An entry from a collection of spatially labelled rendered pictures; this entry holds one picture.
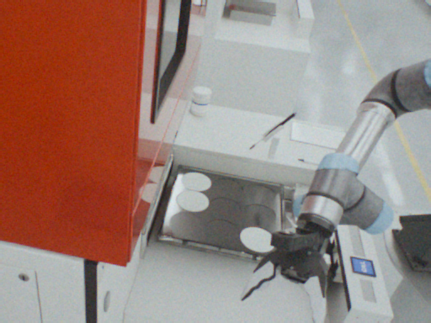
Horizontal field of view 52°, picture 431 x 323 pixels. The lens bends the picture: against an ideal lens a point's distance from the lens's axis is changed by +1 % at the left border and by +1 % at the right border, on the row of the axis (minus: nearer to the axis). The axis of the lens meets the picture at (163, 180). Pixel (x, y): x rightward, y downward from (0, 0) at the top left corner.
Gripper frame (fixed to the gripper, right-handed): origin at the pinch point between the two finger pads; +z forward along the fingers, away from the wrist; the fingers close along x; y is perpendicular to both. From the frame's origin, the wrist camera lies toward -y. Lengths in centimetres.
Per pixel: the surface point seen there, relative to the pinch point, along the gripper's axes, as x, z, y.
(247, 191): 40, -41, 39
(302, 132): 38, -77, 54
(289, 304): 13.5, -10.7, 40.0
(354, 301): -3.5, -15.5, 32.4
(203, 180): 53, -38, 32
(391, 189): 44, -150, 221
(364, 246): 1, -33, 42
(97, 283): 22.0, 9.9, -21.6
